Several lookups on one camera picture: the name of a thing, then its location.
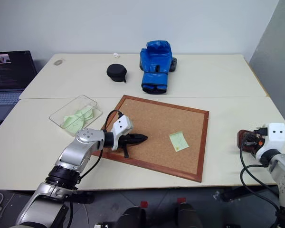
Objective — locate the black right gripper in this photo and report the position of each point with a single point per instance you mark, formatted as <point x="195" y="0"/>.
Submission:
<point x="259" y="136"/>

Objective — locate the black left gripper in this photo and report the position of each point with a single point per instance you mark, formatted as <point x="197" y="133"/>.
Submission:
<point x="126" y="141"/>

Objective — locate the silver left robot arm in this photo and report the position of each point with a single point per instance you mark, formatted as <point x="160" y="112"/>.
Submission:
<point x="72" y="154"/>

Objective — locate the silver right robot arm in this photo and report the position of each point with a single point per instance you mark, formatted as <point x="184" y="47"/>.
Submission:
<point x="283" y="171"/>

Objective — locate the small reddish brown tray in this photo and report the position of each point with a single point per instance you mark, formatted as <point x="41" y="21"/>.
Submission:
<point x="241" y="139"/>

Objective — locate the green sticky note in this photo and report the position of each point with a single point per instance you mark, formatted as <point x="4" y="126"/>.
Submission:
<point x="178" y="140"/>

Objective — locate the crumpled green note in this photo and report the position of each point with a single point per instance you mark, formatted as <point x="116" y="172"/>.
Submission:
<point x="86" y="112"/>
<point x="72" y="123"/>

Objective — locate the clear plastic box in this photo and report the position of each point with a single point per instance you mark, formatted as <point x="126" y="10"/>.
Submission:
<point x="61" y="118"/>

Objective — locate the wooden framed cork board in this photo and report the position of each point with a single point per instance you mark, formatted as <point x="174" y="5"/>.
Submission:
<point x="156" y="118"/>

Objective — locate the red tag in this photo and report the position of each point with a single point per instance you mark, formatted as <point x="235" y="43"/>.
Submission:
<point x="144" y="204"/>
<point x="180" y="201"/>

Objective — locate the black round zip case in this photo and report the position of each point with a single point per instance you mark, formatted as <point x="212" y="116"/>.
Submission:
<point x="116" y="72"/>

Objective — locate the blue boxing glove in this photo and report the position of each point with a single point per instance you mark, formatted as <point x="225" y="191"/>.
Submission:
<point x="155" y="64"/>

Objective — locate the dark rounded shape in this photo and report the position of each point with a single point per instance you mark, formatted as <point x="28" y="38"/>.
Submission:
<point x="131" y="217"/>
<point x="188" y="216"/>

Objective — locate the small white object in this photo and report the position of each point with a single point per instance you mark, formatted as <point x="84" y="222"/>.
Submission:
<point x="116" y="55"/>

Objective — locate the small grey oval object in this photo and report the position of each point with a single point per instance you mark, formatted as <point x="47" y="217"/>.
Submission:
<point x="58" y="62"/>

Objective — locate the dark open laptop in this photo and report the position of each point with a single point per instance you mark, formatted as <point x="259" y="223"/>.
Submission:
<point x="9" y="71"/>

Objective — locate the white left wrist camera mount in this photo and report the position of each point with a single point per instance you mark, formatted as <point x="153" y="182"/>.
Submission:
<point x="122" y="124"/>

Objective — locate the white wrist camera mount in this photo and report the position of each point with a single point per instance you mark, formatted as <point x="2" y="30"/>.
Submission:
<point x="274" y="136"/>
<point x="122" y="124"/>

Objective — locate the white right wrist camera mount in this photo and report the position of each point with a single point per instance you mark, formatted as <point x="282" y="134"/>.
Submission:
<point x="274" y="136"/>

